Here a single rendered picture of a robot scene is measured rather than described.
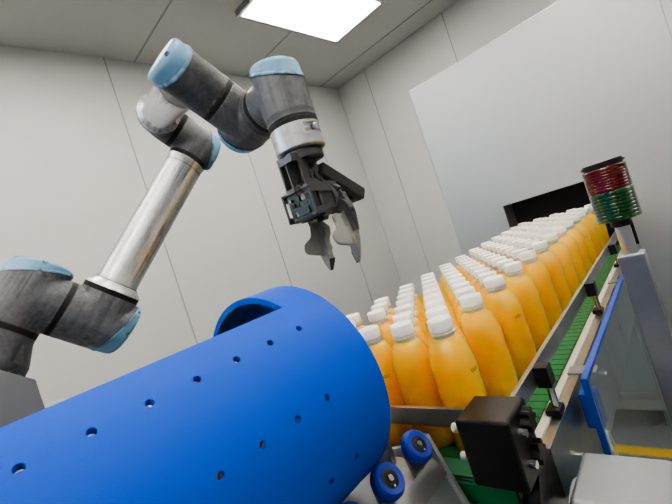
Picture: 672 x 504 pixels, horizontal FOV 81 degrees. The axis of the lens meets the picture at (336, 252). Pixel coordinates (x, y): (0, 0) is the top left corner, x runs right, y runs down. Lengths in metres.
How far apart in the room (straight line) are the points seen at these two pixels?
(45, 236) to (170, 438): 3.07
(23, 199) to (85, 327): 2.28
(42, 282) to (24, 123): 2.53
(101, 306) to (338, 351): 0.87
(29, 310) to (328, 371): 0.91
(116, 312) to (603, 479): 1.11
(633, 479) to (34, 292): 1.23
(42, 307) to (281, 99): 0.81
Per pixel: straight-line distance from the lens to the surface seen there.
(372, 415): 0.48
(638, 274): 0.81
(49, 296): 1.22
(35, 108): 3.74
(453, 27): 5.09
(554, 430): 0.73
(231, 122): 0.80
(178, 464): 0.36
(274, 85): 0.72
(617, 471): 0.71
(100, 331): 1.24
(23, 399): 1.16
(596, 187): 0.78
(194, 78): 0.79
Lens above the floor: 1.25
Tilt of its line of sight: level
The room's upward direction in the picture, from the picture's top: 18 degrees counter-clockwise
